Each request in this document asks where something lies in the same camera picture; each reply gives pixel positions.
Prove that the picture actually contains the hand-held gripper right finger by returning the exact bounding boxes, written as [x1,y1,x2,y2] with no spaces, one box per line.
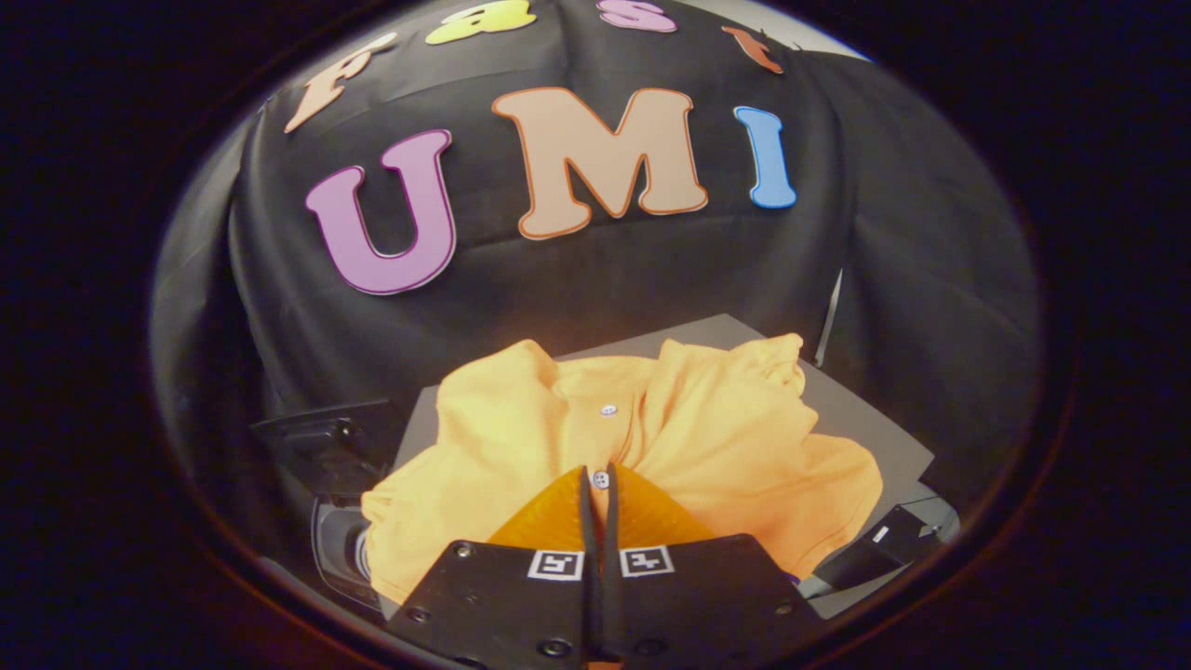
[600,462,824,670]

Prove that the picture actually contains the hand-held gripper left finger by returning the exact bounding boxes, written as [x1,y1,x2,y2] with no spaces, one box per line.
[386,465,601,670]

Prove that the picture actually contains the orange polo shirt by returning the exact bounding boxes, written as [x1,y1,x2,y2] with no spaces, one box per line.
[361,333,885,606]

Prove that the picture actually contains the black box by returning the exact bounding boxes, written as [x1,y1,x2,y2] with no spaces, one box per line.
[811,502,959,596]

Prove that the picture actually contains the black backdrop cloth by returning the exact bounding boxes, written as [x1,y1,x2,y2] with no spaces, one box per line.
[149,0,1043,596]

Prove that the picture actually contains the beige cabinet with black frame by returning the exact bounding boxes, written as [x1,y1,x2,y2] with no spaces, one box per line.
[391,314,936,620]

